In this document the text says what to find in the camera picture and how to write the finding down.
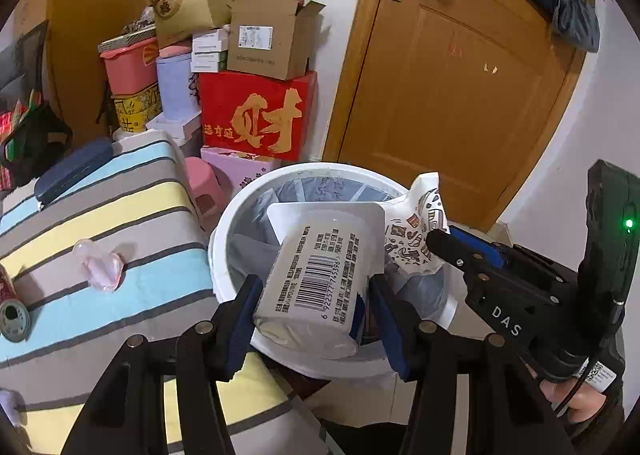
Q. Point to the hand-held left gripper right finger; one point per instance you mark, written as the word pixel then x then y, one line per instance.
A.
pixel 395 335

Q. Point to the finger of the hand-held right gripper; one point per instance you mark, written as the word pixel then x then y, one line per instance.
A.
pixel 450 250
pixel 482 245

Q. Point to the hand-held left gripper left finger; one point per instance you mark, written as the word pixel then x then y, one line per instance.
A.
pixel 240 330

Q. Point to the patterned paper bag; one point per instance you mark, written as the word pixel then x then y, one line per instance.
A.
pixel 415 230

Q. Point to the white round waste bin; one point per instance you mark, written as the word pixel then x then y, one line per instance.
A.
pixel 225 255

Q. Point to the white drink carton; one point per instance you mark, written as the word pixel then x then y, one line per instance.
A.
pixel 315 280

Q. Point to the clear pink plastic cup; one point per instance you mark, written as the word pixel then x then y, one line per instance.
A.
pixel 100 267

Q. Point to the red drink can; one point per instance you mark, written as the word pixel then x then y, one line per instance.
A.
pixel 14 320

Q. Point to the person's right forearm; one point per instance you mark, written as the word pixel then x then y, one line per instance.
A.
pixel 600 435

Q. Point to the white trash bin with liner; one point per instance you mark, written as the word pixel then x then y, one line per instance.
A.
pixel 250 245

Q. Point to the person's right hand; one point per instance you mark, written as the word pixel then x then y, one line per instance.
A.
pixel 580 402

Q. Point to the pink plastic stool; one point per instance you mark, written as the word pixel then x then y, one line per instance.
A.
pixel 205 190

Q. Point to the wooden door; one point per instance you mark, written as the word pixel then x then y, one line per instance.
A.
pixel 450 100

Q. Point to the pink floral box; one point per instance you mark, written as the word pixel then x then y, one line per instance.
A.
pixel 235 167

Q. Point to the striped blanket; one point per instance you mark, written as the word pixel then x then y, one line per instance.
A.
pixel 100 215

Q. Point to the white storage box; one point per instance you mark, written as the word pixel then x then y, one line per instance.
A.
pixel 175 132

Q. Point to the red gift box gold print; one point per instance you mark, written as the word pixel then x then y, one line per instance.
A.
pixel 250 110

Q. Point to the dark blue glasses case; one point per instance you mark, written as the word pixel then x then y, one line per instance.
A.
pixel 70 172

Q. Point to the yellow patterned box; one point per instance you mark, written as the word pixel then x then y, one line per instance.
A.
pixel 135 110

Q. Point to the blue grey hanging bag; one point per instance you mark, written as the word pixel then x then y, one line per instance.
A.
pixel 577 20

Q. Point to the lilac round box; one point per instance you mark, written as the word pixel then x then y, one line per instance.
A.
pixel 175 85

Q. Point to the small white box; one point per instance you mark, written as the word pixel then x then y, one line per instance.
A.
pixel 209 61
pixel 211 40

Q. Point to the black handbag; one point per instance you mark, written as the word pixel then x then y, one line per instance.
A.
pixel 35 145

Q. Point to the open brown cardboard box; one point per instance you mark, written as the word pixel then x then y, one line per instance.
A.
pixel 265 40

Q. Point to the pink plastic storage bin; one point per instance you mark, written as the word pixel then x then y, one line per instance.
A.
pixel 130 67

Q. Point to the pink lid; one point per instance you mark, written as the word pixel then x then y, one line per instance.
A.
pixel 175 51

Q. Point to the red plaid bag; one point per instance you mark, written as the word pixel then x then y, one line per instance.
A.
pixel 12 120

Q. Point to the patterned flat box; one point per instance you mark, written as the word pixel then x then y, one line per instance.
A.
pixel 125 39

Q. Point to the wooden wardrobe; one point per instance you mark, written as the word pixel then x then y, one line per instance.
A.
pixel 100 10

